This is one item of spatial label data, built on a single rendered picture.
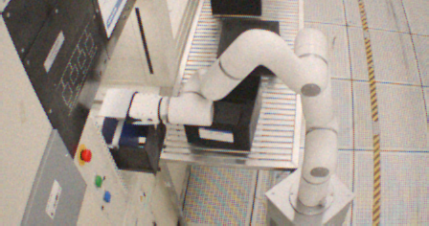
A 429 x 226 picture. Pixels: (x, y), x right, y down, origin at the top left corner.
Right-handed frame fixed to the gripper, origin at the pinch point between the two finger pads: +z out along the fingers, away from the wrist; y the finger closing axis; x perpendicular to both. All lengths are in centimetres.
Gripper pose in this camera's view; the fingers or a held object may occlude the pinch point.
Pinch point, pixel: (118, 106)
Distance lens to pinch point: 162.4
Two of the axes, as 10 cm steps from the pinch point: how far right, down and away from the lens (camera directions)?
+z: -9.8, -0.6, 1.7
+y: 1.5, -7.7, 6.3
